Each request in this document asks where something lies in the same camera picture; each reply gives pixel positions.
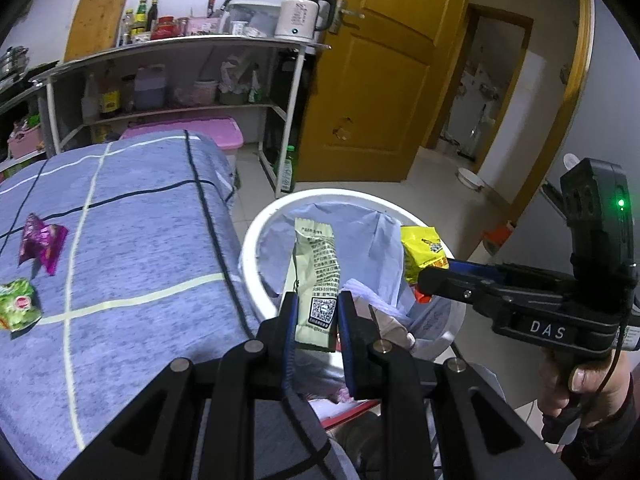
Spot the yellow snack wrapper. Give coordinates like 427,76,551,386
400,226,449,285

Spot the pale green snack wrapper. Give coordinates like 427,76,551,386
293,218,341,352

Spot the purple snack wrapper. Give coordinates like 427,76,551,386
18,214,68,275

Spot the white trash bin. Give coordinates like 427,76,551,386
240,187,467,406

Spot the metal kitchen shelf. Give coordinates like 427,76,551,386
31,35,325,195

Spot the right hand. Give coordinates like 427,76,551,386
537,349,631,427

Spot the blue checkered tablecloth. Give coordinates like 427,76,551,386
1,130,259,479

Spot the green glass bottle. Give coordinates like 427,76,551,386
280,145,295,193

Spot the yellow wooden door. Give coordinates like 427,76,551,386
296,0,468,182

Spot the pink storage box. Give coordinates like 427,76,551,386
120,117,244,169

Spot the pink plastic basket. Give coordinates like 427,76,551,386
8,125,44,158

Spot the purple detergent jug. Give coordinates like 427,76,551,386
134,64,167,110

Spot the steel steamer pot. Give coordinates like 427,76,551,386
0,46,29,79

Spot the clear seasoning bottle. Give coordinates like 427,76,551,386
119,9,134,47

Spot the red lid jar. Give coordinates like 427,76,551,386
151,15,177,41

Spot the pink knife holder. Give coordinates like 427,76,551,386
186,16,220,36

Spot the white electric kettle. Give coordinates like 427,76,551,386
274,0,337,42

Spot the green oil bottle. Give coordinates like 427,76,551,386
130,0,148,39

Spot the dark soy sauce bottle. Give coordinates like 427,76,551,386
145,0,158,32

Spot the wooden cutting board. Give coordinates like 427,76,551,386
63,0,126,62

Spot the clear storage box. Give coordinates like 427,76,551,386
224,2,280,38

